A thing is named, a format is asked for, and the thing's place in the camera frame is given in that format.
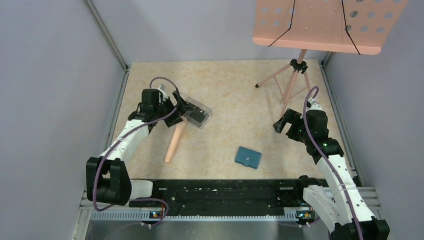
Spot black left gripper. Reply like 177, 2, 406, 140
154, 91, 196, 128

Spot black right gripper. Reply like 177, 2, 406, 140
273, 108, 313, 144

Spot clear acrylic card box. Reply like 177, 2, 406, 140
180, 93, 213, 130

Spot blue leather card holder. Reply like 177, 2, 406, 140
234, 146, 263, 170

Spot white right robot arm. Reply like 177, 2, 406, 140
273, 109, 391, 240

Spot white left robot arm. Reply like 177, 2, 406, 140
86, 88, 187, 212

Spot black credit cards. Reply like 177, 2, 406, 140
186, 107, 209, 128

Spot pink music stand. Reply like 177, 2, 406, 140
252, 0, 410, 118

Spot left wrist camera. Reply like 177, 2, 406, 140
156, 84, 169, 102

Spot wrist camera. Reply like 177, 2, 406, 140
305, 98, 323, 113
156, 84, 169, 102

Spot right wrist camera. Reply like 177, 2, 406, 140
305, 98, 323, 113

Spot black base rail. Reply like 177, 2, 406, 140
129, 179, 308, 217

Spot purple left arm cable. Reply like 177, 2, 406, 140
92, 76, 181, 213

